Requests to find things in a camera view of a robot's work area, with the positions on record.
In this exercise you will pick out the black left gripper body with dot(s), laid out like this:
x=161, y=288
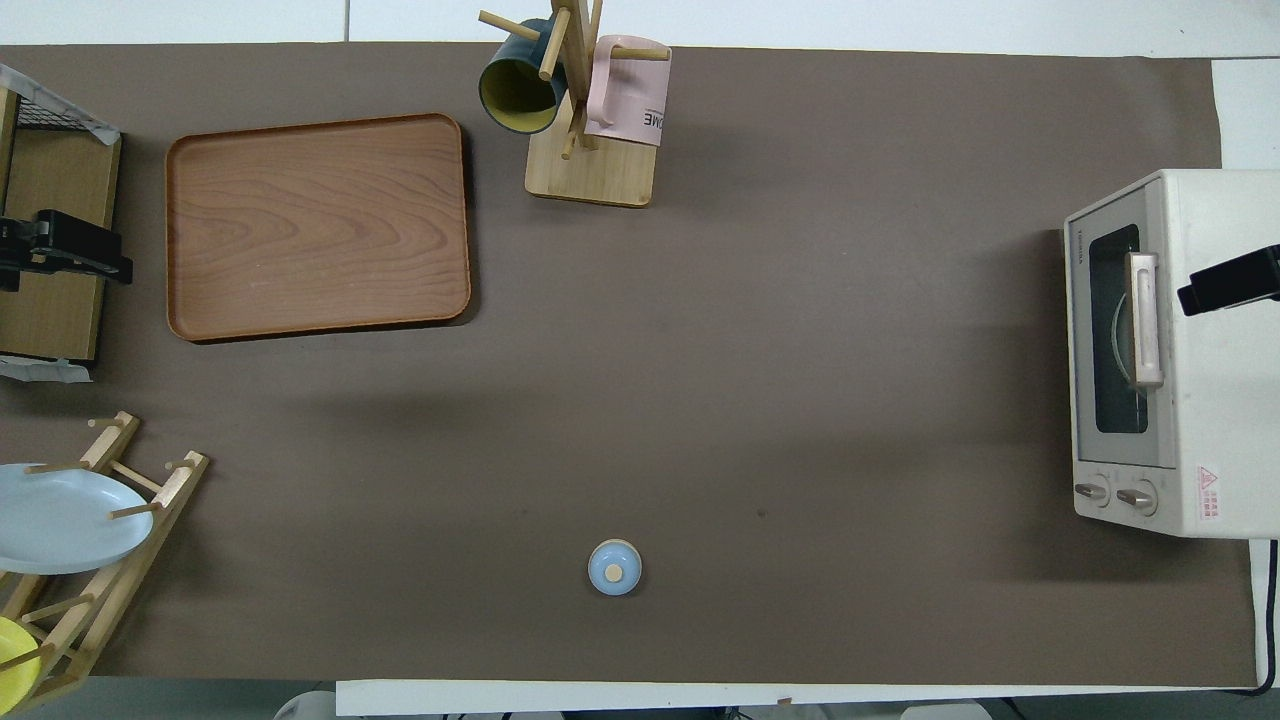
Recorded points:
x=15, y=255

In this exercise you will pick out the glass toaster oven door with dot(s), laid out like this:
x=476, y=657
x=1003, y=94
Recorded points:
x=1082, y=350

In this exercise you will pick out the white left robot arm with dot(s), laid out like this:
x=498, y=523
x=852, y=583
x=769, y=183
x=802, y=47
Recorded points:
x=305, y=706

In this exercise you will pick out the cream white toaster oven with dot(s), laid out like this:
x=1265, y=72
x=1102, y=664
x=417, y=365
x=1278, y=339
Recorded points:
x=1220, y=400

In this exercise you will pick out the silver oven knob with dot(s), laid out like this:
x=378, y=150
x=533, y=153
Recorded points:
x=1137, y=498
x=1090, y=491

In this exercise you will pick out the wooden cabinet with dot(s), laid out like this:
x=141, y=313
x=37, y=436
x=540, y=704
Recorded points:
x=60, y=170

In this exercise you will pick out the clear tape strip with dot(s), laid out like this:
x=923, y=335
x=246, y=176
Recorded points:
x=70, y=110
x=45, y=370

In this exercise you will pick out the red warning sticker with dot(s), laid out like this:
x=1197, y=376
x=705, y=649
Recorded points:
x=1208, y=492

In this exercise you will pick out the brown wooden serving tray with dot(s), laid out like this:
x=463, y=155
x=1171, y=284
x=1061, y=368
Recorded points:
x=320, y=230

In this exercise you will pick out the light blue plate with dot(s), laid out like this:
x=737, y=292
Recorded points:
x=60, y=520

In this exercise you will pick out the wooden dish rack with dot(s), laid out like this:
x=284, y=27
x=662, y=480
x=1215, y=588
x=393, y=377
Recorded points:
x=100, y=590

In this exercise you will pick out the yellow plate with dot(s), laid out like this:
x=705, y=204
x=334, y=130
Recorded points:
x=12, y=665

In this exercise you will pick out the brown table mat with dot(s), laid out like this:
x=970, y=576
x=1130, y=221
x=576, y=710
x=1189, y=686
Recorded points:
x=800, y=400

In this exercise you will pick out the dark green mug yellow inside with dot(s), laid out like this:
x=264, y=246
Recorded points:
x=515, y=90

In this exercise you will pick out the wooden mug tree stand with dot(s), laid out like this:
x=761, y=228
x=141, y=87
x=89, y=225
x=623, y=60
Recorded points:
x=600, y=180

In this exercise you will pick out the pink mug with print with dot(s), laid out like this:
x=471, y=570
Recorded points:
x=630, y=100

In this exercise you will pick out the blue jar with wooden lid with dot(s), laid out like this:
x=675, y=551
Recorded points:
x=614, y=567

